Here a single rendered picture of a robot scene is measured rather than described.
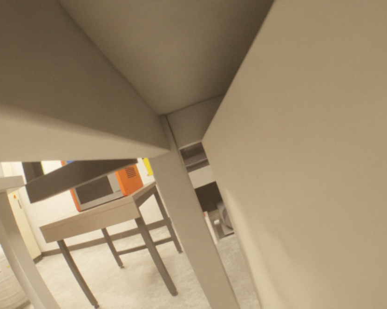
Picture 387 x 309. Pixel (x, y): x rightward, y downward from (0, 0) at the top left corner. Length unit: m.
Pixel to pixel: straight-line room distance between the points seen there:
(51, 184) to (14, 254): 0.35
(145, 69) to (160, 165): 0.19
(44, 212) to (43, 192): 3.68
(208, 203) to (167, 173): 2.07
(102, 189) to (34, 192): 1.00
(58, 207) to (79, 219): 2.45
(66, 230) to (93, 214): 0.24
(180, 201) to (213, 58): 0.22
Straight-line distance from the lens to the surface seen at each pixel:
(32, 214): 4.19
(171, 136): 0.32
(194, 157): 1.74
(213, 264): 0.37
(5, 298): 2.35
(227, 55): 0.21
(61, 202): 3.65
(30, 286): 0.60
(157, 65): 0.17
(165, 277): 1.34
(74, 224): 1.31
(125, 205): 1.12
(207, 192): 2.35
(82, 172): 0.23
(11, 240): 0.58
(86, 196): 1.32
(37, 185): 0.27
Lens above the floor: 0.79
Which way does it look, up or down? level
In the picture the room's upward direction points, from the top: 20 degrees counter-clockwise
